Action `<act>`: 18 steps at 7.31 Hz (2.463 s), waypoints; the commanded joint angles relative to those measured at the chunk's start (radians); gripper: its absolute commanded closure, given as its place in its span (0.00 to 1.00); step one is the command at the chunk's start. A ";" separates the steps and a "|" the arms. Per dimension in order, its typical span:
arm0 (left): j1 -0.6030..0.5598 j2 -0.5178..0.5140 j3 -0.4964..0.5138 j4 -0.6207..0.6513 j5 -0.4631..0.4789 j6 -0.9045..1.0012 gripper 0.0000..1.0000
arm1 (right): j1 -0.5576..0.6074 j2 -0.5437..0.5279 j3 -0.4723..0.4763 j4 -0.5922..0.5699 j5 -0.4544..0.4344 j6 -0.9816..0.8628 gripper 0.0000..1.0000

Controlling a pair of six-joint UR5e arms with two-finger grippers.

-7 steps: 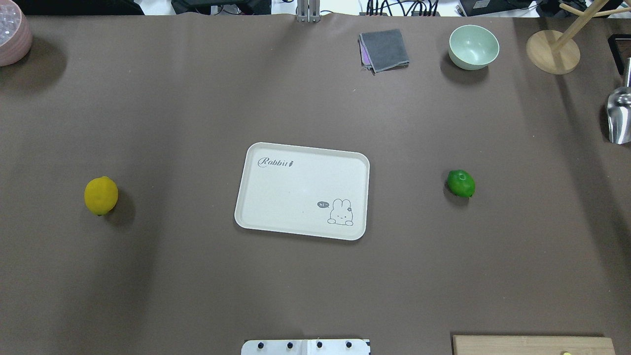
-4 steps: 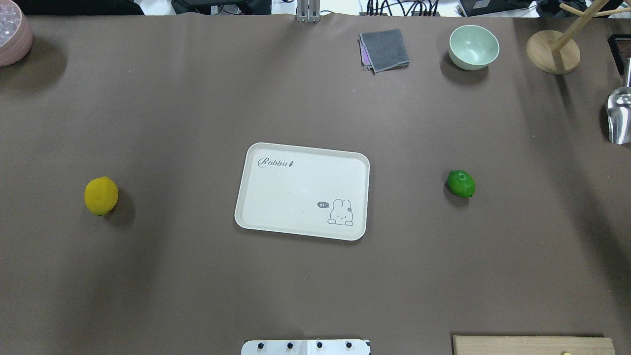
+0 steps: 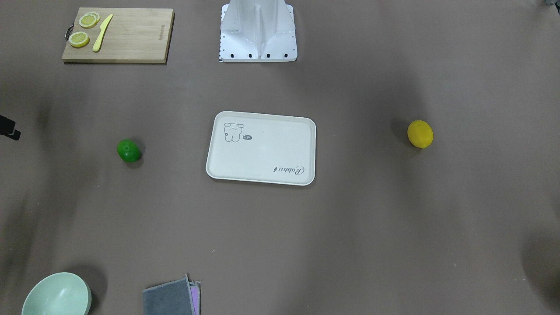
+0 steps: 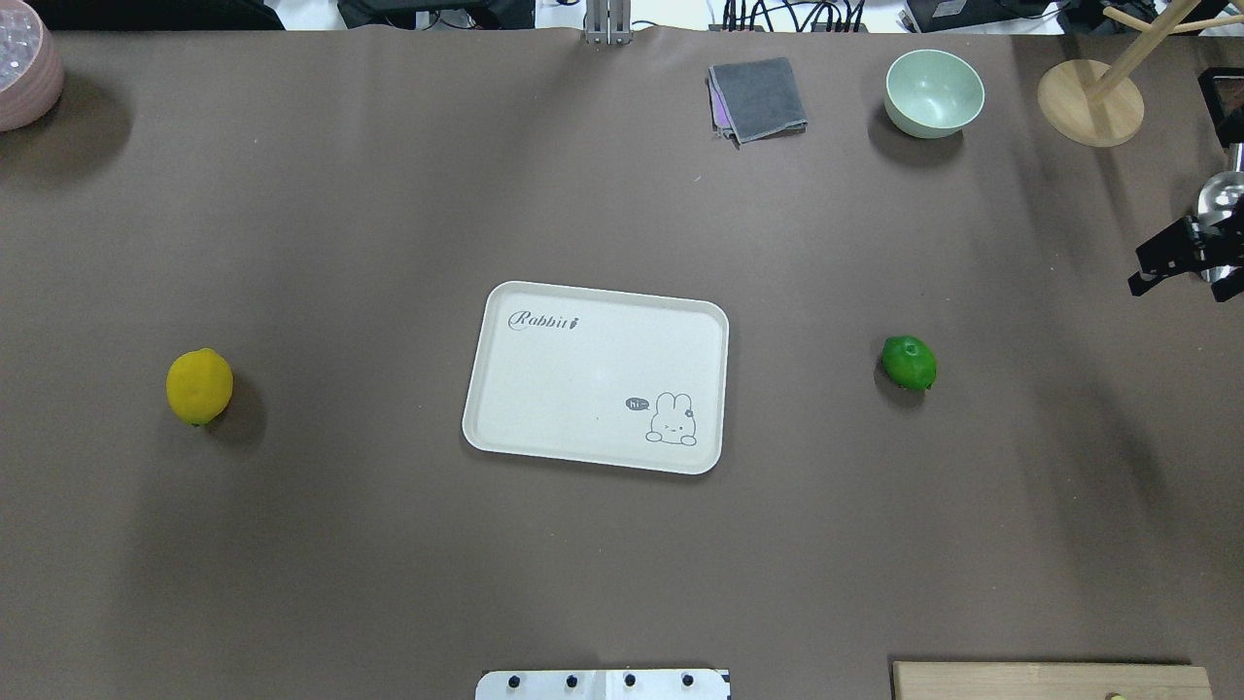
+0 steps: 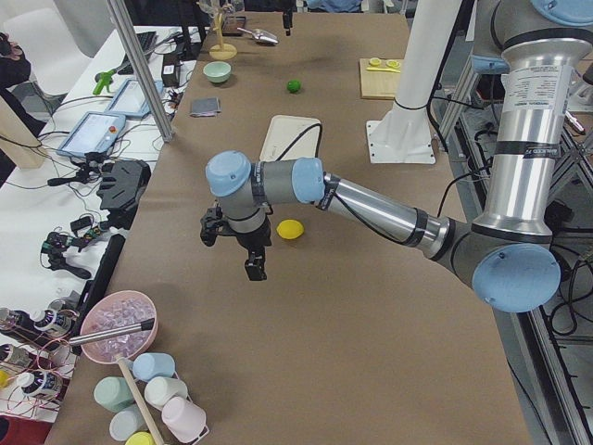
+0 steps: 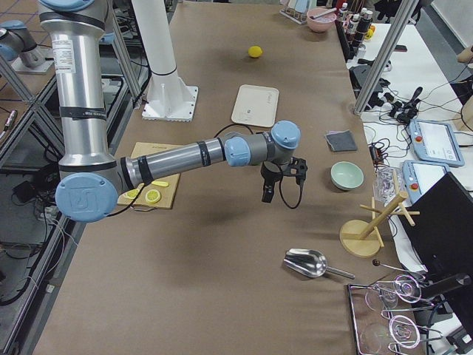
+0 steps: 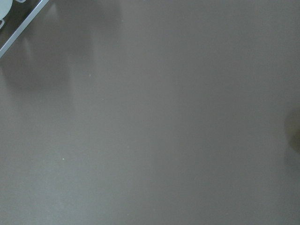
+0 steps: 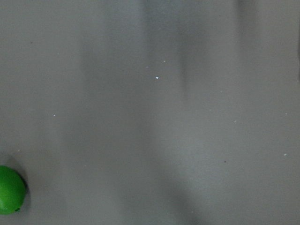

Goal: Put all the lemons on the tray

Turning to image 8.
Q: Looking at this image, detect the green lime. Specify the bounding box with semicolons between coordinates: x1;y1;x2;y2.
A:
0;165;26;215

